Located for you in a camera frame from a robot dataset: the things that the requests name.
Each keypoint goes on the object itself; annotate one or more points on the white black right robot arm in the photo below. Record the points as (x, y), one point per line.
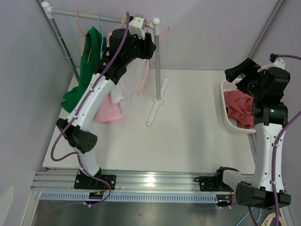
(266, 86)

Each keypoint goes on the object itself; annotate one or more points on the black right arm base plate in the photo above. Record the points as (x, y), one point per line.
(212, 184)

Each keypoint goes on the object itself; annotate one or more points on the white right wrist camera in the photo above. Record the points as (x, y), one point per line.
(276, 61)

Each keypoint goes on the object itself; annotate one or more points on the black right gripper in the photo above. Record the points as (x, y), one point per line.
(249, 68)

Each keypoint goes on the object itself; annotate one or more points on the pink t shirt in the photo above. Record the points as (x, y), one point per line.
(109, 109)

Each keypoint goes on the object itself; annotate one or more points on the beige wooden hanger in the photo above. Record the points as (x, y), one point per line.
(125, 20)

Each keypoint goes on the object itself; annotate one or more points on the aluminium rail frame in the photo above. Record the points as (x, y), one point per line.
(127, 181)

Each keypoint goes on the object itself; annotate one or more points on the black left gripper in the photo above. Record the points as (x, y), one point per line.
(148, 46)

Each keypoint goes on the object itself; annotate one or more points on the coral red t shirt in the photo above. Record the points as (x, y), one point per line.
(238, 106)

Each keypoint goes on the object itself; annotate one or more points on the green t shirt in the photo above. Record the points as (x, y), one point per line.
(88, 63)

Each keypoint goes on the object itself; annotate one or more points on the silver white clothes rack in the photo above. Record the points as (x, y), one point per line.
(161, 86)

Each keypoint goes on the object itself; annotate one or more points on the white slotted cable duct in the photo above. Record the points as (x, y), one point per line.
(134, 197)

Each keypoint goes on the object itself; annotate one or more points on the white perforated plastic basket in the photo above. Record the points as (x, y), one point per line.
(231, 124)

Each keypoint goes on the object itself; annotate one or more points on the wooden hanger on floor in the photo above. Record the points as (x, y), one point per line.
(270, 219)

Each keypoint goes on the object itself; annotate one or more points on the white t shirt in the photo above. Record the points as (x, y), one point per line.
(131, 82)

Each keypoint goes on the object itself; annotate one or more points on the blue plastic hanger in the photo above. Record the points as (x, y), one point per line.
(103, 41)

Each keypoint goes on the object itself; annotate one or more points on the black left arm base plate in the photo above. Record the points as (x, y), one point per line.
(83, 182)

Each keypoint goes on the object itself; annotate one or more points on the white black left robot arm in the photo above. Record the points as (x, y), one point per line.
(123, 48)

